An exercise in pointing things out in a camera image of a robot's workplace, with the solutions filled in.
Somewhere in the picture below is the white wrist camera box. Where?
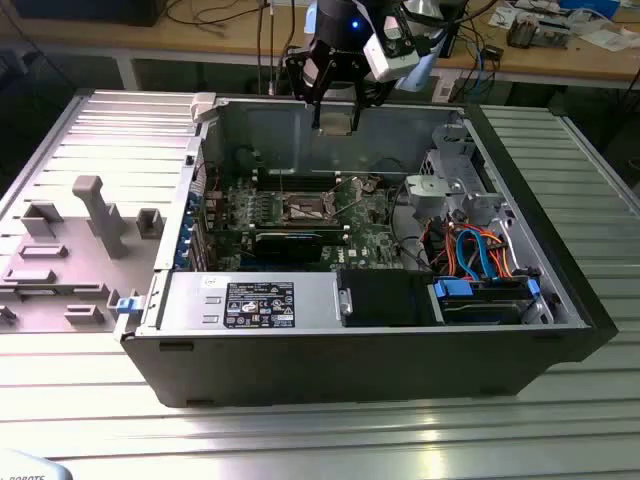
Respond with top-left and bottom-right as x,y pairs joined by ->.
362,12 -> 421,83

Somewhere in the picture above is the black open PC case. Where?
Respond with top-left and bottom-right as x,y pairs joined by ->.
117,88 -> 620,409

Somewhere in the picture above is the black plastic shroud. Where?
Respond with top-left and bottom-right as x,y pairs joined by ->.
335,268 -> 435,329

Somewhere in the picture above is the grey metal device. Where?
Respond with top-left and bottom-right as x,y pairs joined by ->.
537,18 -> 572,50

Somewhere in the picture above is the silver metal drive cage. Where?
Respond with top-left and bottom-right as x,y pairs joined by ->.
417,122 -> 507,224

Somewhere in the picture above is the orange wire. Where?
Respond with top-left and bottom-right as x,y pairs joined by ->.
434,222 -> 461,277
479,227 -> 519,279

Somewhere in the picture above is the copper coil transformer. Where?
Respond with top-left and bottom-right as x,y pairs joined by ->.
506,13 -> 540,50

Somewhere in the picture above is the silver metal bracket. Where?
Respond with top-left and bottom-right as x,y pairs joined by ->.
403,173 -> 454,217

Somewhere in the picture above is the silver power supply unit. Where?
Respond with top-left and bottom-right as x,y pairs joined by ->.
138,272 -> 347,335

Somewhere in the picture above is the wooden desk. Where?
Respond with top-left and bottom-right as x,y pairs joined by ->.
0,0 -> 640,84

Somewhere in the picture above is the silver CPU green substrate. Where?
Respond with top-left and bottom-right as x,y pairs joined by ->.
318,112 -> 359,137

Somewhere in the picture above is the white paper sheet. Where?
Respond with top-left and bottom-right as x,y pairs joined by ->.
588,28 -> 639,52

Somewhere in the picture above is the blue cardboard box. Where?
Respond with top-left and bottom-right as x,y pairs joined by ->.
558,0 -> 624,17

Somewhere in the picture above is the black box on desk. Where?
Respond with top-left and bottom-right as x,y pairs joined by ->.
12,0 -> 162,29

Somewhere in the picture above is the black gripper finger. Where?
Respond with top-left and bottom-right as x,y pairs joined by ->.
344,57 -> 394,132
285,52 -> 337,131

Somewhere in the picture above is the blue flat wire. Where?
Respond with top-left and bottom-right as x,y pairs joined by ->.
453,225 -> 503,282

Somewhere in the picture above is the thick black sleeved cable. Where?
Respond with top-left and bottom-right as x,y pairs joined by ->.
388,184 -> 431,274

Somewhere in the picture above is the grey parts rack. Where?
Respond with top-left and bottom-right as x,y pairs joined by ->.
0,174 -> 170,335

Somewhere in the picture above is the metal socket cover frame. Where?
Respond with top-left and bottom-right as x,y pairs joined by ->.
322,175 -> 364,214

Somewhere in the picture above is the blue hanging cable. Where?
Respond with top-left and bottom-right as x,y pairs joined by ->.
472,43 -> 494,104

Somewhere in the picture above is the pale teach pendant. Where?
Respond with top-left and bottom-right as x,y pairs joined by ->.
0,448 -> 70,480

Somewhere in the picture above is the green motherboard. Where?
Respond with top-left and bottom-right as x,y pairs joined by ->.
202,168 -> 404,275

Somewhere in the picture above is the black graphics card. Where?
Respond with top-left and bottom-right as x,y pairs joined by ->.
251,228 -> 330,265

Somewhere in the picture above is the blue plastic latch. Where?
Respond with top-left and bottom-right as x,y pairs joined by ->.
114,295 -> 145,317

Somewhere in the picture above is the hard disk blue carrier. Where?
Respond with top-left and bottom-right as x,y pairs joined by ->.
430,276 -> 544,327

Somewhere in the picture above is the CPU socket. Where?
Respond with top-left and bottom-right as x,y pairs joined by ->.
279,192 -> 337,225

